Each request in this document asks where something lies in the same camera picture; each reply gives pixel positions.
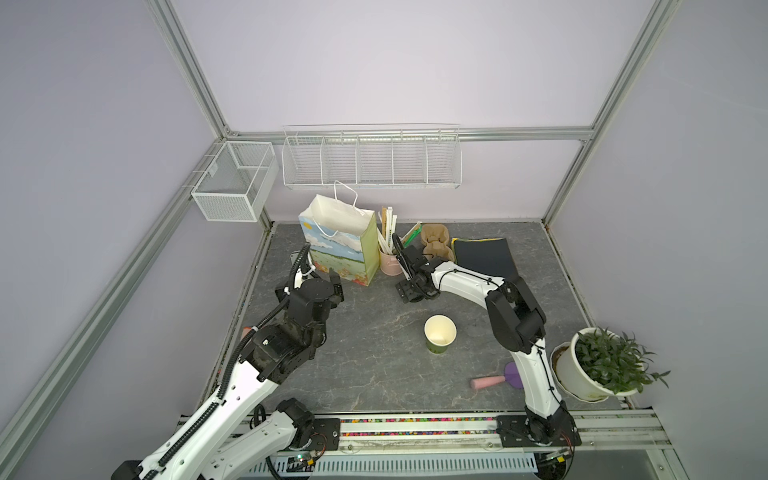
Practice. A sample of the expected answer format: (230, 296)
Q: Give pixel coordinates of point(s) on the green paper coffee cup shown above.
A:
(440, 332)

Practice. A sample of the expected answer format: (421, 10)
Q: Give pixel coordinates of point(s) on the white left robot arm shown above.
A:
(204, 448)

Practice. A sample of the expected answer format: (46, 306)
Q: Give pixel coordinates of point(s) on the pink straw holder cup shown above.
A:
(389, 265)

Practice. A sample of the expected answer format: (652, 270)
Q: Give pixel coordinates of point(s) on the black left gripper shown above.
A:
(337, 289)

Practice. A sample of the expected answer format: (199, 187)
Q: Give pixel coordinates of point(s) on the purple scoop with pink handle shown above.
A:
(510, 376)

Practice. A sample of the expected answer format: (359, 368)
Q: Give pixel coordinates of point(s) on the brown pulp cup carrier stack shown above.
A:
(436, 242)

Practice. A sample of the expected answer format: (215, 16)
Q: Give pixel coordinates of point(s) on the white mesh wall basket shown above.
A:
(236, 183)

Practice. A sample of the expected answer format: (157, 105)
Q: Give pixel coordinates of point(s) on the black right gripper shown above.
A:
(404, 290)

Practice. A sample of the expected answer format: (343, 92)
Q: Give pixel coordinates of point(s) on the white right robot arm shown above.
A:
(518, 324)

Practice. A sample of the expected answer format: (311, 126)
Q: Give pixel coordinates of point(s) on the white wire wall shelf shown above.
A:
(375, 156)

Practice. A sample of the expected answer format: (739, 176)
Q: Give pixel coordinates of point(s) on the landscape printed paper bag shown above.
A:
(343, 236)

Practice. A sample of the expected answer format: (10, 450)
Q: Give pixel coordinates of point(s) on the potted green plant white pot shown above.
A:
(597, 364)

